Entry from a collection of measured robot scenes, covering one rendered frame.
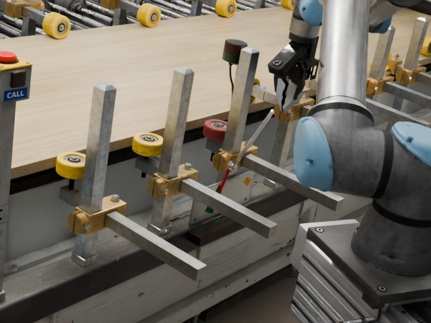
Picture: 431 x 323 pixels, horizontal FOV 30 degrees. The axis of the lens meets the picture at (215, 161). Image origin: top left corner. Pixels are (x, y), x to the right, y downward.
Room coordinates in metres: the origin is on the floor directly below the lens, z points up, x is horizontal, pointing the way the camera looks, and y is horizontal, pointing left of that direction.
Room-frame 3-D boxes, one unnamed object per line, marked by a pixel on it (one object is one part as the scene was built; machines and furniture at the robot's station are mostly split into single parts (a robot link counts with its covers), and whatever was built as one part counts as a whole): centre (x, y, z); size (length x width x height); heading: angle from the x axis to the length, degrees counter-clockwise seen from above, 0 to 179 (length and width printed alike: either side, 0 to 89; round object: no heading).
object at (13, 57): (1.38, 0.41, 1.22); 0.04 x 0.04 x 0.02
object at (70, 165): (1.69, 0.32, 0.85); 0.08 x 0.08 x 0.11
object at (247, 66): (2.00, -0.04, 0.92); 0.03 x 0.03 x 0.48; 54
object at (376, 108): (2.40, -0.39, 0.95); 0.50 x 0.04 x 0.04; 54
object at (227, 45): (2.03, 0.00, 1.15); 0.06 x 0.06 x 0.02
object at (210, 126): (2.08, 0.01, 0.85); 0.08 x 0.08 x 0.11
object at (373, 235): (1.26, -0.34, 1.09); 0.15 x 0.15 x 0.10
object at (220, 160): (2.02, -0.05, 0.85); 0.13 x 0.06 x 0.05; 144
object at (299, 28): (2.04, -0.16, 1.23); 0.08 x 0.08 x 0.05
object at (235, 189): (1.96, -0.04, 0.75); 0.26 x 0.01 x 0.10; 144
